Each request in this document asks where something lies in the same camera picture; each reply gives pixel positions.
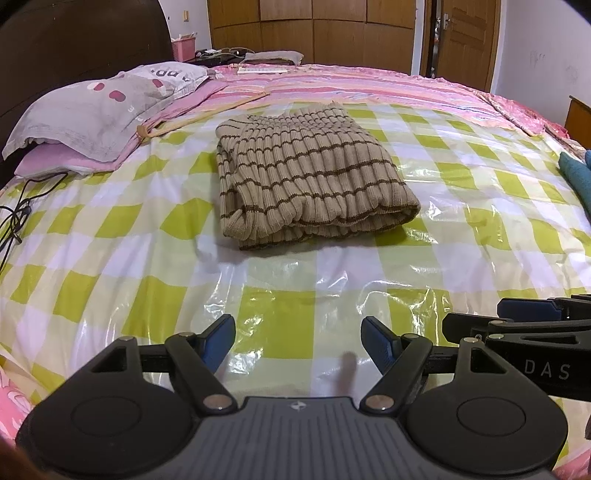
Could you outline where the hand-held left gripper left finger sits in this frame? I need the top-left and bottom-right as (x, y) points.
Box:
(92, 315), (236, 411)

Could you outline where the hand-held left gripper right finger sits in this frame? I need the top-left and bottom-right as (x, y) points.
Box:
(361, 316), (512, 413)

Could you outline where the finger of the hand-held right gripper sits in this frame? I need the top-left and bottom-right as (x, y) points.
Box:
(443, 313), (591, 344)
(498, 294), (591, 320)

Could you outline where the tan brown-striped ribbed sweater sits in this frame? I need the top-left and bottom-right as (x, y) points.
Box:
(216, 104), (421, 251)

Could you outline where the teal folded cloth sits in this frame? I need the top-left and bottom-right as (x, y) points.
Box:
(558, 152), (591, 208)

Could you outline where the pink floral quilt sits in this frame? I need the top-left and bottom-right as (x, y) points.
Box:
(480, 92), (591, 149)

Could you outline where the wooden back scratcher stick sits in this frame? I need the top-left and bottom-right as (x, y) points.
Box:
(135, 90), (269, 139)

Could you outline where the lilac pillow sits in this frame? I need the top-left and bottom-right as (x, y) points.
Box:
(14, 143), (139, 178)

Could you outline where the grey pillow with pink spots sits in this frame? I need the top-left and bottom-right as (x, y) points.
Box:
(2, 62), (211, 162)

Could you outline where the brown wooden door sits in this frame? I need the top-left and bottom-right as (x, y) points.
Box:
(422, 0), (502, 93)

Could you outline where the grey folded cloth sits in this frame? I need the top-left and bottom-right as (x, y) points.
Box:
(242, 50), (305, 65)

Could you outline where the pink plastic basket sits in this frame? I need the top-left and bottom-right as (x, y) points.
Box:
(171, 34), (197, 63)

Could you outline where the brown wooden wardrobe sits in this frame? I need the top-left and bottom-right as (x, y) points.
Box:
(208, 0), (426, 75)

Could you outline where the dark wooden headboard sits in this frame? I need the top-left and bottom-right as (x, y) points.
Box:
(0, 0), (176, 185)

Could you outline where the black cable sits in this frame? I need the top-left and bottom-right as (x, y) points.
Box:
(0, 171), (70, 269)

